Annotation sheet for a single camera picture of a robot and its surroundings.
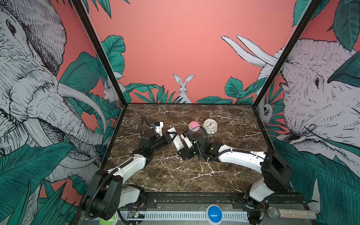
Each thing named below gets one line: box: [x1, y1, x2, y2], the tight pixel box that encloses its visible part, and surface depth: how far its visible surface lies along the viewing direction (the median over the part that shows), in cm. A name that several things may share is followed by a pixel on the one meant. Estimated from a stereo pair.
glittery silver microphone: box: [266, 206, 317, 220], surface depth 69 cm
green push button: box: [99, 211, 119, 225], surface depth 68 cm
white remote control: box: [167, 127, 185, 152], surface depth 82 cm
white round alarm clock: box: [202, 118, 218, 135], surface depth 103 cm
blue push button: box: [205, 203, 224, 225], surface depth 70 cm
